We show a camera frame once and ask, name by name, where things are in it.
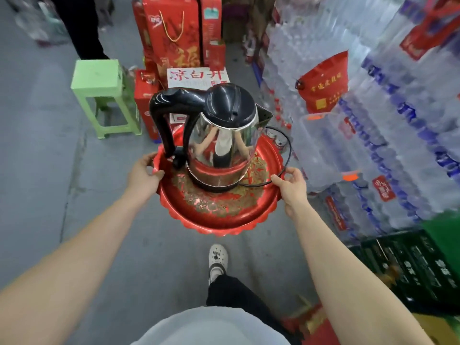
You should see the red round patterned tray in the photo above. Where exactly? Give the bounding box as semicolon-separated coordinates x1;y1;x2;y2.
153;123;288;237

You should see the green printed carton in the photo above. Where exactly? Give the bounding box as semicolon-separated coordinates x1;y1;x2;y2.
348;230;460;313

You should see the small red gift box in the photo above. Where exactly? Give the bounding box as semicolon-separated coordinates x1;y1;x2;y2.
208;40;226;71

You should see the red and gold box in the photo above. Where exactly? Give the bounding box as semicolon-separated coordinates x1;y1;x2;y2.
282;303;340;345

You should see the black kettle power cord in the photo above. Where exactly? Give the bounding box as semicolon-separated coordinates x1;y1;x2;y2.
238;126;293;188

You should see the red hanging banner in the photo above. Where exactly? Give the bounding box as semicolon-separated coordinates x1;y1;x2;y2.
400;0;460;61

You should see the person's black trouser leg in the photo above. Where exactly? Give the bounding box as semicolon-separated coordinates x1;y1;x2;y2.
206;275;300;345

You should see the tall narrow red gift box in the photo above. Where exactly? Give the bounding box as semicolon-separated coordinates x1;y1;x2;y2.
199;0;223;67

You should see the large red gift box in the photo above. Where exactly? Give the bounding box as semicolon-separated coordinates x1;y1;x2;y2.
142;0;202;80

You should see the steel electric kettle black handle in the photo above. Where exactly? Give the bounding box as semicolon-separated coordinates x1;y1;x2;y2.
149;83;273;193

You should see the person's left forearm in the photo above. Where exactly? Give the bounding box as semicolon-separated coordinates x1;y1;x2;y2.
0;192;157;345

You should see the person's left hand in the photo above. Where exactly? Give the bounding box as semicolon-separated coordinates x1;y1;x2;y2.
125;152;165;202

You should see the white sign with red characters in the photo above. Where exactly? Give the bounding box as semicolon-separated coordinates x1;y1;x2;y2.
167;67;230;91

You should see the white clog shoe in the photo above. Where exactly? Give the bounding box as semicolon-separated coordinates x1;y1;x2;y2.
208;244;229;286

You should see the person's right forearm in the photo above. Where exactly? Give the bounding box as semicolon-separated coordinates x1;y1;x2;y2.
286;201;435;345

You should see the person's right hand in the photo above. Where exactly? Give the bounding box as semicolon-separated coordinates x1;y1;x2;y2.
270;167;308;217

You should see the person's white shirt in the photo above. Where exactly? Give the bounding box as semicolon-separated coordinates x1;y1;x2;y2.
132;306;291;345

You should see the stack of bottled water packs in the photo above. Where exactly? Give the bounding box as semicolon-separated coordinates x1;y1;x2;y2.
257;0;460;245

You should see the red carton with white label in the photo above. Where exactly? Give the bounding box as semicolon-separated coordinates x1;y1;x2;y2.
134;69;162;143

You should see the green plastic stool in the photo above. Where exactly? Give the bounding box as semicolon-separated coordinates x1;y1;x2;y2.
71;59;142;140

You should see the red paper gift bag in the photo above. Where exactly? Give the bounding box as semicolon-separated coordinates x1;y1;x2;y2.
296;51;349;114

